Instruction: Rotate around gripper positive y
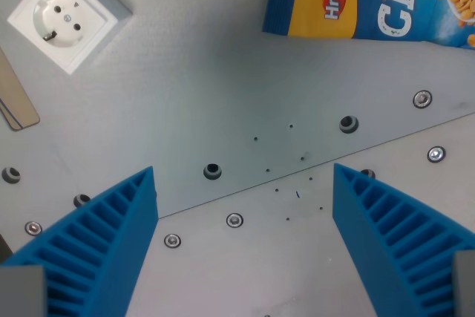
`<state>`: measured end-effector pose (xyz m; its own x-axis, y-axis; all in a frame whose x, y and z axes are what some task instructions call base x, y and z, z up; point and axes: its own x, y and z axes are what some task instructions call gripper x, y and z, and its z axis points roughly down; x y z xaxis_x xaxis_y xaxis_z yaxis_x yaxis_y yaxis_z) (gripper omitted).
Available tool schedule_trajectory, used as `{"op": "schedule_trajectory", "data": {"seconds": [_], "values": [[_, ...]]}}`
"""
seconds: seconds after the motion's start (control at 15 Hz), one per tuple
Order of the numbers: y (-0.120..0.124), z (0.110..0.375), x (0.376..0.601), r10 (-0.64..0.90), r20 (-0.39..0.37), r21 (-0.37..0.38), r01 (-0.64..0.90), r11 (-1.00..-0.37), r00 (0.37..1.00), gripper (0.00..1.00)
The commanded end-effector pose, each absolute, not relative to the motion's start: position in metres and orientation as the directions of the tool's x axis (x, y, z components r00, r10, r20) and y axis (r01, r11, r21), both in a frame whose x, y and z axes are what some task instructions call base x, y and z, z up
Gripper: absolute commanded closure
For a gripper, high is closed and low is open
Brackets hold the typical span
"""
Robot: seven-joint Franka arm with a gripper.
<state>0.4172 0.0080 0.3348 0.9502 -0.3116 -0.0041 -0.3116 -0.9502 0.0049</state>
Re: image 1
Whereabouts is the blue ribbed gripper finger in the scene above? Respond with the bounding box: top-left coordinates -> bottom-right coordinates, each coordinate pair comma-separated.
0,166 -> 160,317
332,163 -> 475,317

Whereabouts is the silver hex socket screw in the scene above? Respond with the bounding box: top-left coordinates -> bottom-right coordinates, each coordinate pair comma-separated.
24,220 -> 43,237
413,90 -> 433,109
226,212 -> 244,229
163,233 -> 183,250
427,145 -> 446,164

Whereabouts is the beige wooden flat stick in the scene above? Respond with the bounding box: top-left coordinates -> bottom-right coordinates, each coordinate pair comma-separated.
0,48 -> 41,132

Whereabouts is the white wall power socket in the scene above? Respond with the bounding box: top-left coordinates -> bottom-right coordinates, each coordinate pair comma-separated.
7,0 -> 134,75

